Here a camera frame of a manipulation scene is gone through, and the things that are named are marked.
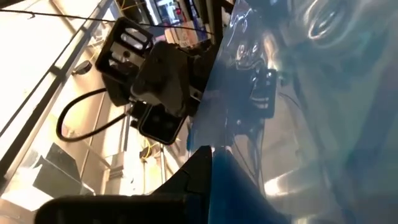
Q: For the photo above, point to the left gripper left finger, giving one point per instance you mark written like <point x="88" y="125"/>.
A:
<point x="200" y="186"/>

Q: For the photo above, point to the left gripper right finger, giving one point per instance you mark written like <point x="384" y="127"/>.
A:
<point x="236" y="199"/>

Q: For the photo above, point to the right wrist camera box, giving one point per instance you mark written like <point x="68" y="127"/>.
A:
<point x="161" y="124"/>

